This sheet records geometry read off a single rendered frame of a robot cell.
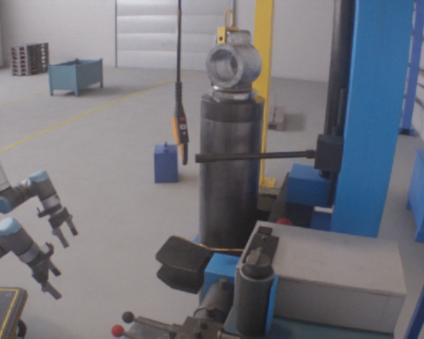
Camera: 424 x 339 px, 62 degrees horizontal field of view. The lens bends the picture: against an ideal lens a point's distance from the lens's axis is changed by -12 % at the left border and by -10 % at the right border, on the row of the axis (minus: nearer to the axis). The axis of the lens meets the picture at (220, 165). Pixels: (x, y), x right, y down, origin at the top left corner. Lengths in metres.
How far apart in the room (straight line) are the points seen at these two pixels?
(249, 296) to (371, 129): 0.62
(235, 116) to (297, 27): 10.75
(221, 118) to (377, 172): 0.51
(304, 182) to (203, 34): 11.24
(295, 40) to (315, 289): 11.21
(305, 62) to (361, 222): 10.78
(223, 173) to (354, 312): 0.63
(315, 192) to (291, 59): 10.63
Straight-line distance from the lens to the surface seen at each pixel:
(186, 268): 1.24
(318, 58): 11.91
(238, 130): 1.24
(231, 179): 1.30
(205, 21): 12.50
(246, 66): 1.23
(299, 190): 1.46
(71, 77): 9.15
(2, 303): 2.32
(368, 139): 1.20
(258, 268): 0.82
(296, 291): 0.94
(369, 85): 1.16
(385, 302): 0.95
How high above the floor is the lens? 1.74
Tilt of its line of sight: 21 degrees down
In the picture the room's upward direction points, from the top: 2 degrees clockwise
